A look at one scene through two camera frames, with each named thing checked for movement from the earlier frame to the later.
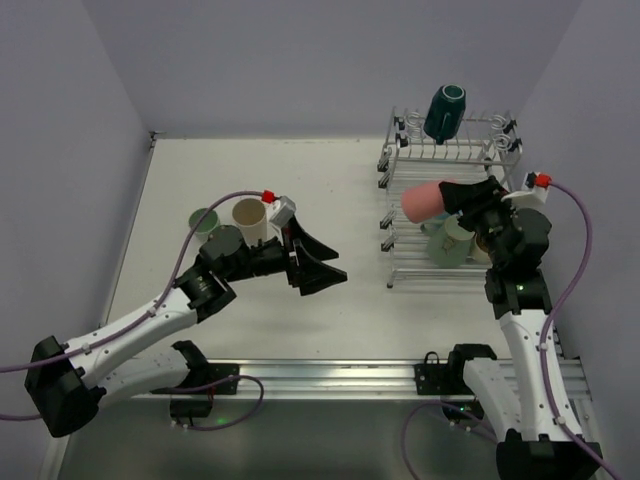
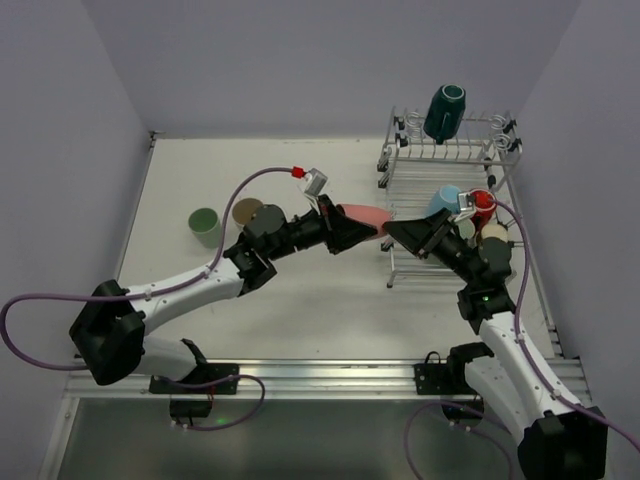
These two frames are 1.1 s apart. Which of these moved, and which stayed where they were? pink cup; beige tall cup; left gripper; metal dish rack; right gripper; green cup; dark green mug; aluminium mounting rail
Moved: left gripper; pink cup; right gripper
Stayed: beige tall cup; green cup; metal dish rack; aluminium mounting rail; dark green mug
